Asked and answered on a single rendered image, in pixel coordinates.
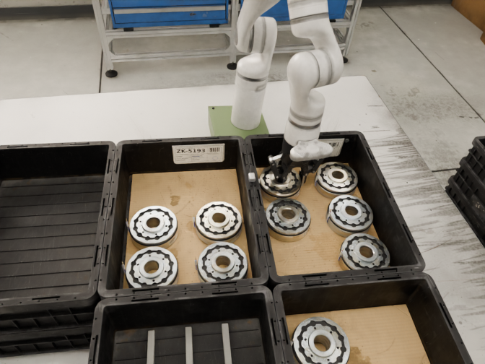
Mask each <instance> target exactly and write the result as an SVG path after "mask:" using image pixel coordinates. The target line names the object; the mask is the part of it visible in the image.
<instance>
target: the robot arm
mask: <svg viewBox="0 0 485 364"><path fill-rule="evenodd" d="M279 1H280V0H244V2H243V5H242V9H241V11H240V15H239V17H238V20H237V24H236V27H235V36H234V37H235V46H236V48H237V50H239V51H241V52H244V53H253V54H252V55H249V56H246V57H244V58H242V59H240V60H239V61H238V63H237V70H236V77H235V89H234V96H233V103H232V115H231V122H232V124H233V125H234V126H235V127H237V128H239V129H243V130H252V129H255V128H257V127H258V126H259V124H260V120H261V113H262V109H263V101H264V97H265V92H266V85H267V80H268V73H269V70H270V67H271V60H272V57H273V53H274V48H275V45H276V40H277V33H278V29H277V23H276V20H275V19H274V18H273V17H260V16H261V15H262V14H263V13H264V12H266V11H267V10H269V9H270V8H271V7H272V6H274V5H275V4H277V3H278V2H279ZM287 3H288V9H289V19H290V20H291V21H290V25H291V29H292V34H293V35H294V36H295V37H298V38H309V39H311V41H312V42H313V45H314V46H315V50H311V51H304V52H300V53H297V54H295V55H293V57H292V58H291V59H290V61H289V63H288V66H287V76H288V81H289V90H290V98H291V104H290V108H289V116H288V119H287V122H286V126H285V131H284V139H283V144H282V150H281V152H280V153H279V155H277V156H275V157H273V156H272V155H269V156H268V161H269V163H270V166H271V170H272V172H273V174H274V178H278V182H279V183H283V182H285V181H286V180H287V179H286V177H287V176H288V174H289V173H291V171H292V168H296V167H298V168H301V170H300V172H299V176H300V178H301V186H303V184H304V183H305V182H306V179H307V176H308V174H309V173H315V172H316V170H317V169H318V168H319V166H320V164H321V163H322V161H323V160H324V159H325V158H326V157H330V156H331V154H332V151H333V148H332V146H331V145H329V144H326V143H323V142H319V141H318V137H319V134H320V125H321V121H322V117H323V112H324V109H325V98H324V96H323V95H322V94H321V93H320V92H318V91H317V90H312V89H315V88H318V87H323V86H327V85H332V84H334V83H336V82H337V81H339V79H340V78H341V75H342V73H343V69H344V61H343V57H342V55H341V51H340V48H339V46H338V43H337V41H336V38H335V35H334V33H333V29H332V27H331V24H330V21H329V15H328V2H327V0H287ZM280 160H281V161H282V162H281V167H280V169H279V170H277V166H278V164H279V161H280ZM309 161H310V163H309V164H308V162H309ZM313 165H314V166H313Z"/></svg>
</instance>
